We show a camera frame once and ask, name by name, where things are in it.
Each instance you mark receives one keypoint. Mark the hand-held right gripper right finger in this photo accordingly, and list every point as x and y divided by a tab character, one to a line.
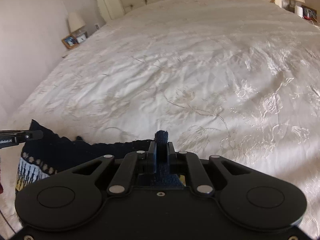
171	157

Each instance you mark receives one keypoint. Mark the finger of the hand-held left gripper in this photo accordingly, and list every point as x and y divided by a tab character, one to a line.
31	135

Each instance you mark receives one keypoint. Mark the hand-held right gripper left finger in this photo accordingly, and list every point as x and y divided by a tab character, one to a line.
153	157

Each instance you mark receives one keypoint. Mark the striped knitted sweater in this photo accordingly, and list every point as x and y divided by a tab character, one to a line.
62	151

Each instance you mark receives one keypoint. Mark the white embroidered bedspread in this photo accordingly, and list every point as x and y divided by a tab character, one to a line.
175	67

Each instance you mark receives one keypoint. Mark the small desk clock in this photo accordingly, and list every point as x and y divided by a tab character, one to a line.
81	39

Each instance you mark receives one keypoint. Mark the white cylinder container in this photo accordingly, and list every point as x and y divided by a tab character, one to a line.
298	11

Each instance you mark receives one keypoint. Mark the wooden picture frame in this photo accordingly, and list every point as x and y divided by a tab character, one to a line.
70	40

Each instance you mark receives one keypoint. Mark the dark picture frame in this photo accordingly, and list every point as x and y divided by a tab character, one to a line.
309	13

